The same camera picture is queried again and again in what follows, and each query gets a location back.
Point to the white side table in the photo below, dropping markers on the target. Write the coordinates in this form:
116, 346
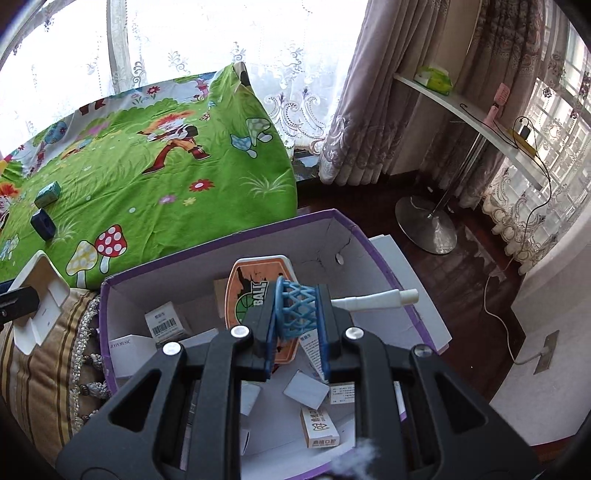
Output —
471, 115

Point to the white box with grey lettering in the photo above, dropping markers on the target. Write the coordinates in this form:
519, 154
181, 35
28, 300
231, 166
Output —
131, 355

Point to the basketball hoop toy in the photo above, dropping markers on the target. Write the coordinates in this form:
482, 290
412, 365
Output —
249, 286

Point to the white box with printed text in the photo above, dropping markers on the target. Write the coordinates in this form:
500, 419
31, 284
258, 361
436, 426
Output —
311, 355

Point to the brown patterned curtain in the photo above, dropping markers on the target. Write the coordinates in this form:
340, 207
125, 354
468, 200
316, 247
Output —
392, 115

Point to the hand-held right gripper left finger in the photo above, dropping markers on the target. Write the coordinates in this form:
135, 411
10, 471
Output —
258, 341

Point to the green small box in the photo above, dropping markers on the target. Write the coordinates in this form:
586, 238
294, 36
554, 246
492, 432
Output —
48, 194

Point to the yellow flat item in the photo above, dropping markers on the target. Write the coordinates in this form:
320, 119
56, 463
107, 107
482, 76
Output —
524, 145

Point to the dark blue small box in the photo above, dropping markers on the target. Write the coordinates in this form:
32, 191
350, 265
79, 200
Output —
43, 224

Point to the small flat grey box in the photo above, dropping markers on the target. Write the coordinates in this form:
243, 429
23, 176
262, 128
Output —
307, 387

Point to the striped sofa cushion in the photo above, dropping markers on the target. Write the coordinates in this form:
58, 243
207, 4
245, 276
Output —
41, 378

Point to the black charger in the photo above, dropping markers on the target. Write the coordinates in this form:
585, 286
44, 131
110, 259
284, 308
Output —
525, 130

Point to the white box with barcode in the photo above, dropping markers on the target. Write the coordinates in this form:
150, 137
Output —
167, 322

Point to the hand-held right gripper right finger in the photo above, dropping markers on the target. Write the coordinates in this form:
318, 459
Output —
332, 350

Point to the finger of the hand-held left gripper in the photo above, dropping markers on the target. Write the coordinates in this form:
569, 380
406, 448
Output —
21, 301

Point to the small beige box red print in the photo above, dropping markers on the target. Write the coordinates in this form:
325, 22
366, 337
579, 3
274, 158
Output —
319, 427

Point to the pink comb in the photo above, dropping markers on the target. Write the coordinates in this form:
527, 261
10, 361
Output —
496, 101

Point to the metal floor socket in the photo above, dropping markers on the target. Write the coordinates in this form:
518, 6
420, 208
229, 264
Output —
547, 350

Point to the green cartoon printed blanket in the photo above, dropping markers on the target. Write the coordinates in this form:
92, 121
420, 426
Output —
138, 194

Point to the beaded lace curtain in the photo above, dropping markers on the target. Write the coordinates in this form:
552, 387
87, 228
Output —
512, 207

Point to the green tissue pack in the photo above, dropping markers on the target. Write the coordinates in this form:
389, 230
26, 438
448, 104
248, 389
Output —
433, 79

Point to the white plastic case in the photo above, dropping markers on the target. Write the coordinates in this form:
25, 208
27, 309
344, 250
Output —
44, 300

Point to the white lace curtain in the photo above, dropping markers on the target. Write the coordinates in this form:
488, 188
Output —
207, 41

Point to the purple cardboard box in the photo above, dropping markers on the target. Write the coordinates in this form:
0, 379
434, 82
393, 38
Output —
314, 240

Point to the white plastic tube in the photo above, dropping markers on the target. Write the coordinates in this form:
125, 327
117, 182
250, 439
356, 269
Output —
378, 300

